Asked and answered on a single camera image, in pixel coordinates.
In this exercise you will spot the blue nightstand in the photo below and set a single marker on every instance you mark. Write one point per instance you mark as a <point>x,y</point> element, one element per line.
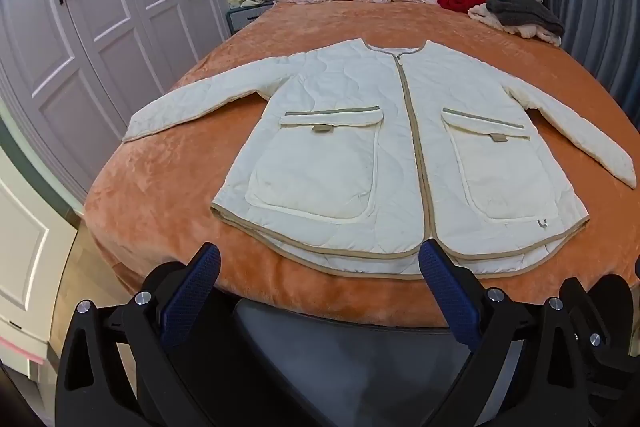
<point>240,22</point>

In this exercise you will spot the cream quilted zip jacket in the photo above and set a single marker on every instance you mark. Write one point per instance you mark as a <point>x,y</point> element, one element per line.
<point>340,132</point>

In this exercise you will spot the cream fleece garment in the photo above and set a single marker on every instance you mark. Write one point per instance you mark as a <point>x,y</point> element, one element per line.
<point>487,18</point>

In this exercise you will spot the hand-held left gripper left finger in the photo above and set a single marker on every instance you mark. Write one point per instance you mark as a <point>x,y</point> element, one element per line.
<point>192,287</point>

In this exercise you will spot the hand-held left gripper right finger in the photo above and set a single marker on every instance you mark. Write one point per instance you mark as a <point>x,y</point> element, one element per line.
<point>445,289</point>

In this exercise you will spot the grey knit garment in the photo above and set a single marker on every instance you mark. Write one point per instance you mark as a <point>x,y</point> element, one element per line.
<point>525,14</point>

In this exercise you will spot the white door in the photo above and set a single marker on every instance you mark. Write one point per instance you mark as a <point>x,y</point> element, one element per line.
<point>25,247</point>

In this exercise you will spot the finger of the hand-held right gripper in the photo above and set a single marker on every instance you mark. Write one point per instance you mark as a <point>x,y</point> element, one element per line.
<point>607,357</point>

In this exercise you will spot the orange plush bed blanket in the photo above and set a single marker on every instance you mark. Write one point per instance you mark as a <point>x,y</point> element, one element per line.
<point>200,207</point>

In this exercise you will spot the white panelled wardrobe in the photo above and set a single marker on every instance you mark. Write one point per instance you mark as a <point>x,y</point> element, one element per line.
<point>100,32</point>

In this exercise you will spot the grey striped curtain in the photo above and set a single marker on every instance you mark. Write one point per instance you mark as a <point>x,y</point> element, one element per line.
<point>600,7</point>

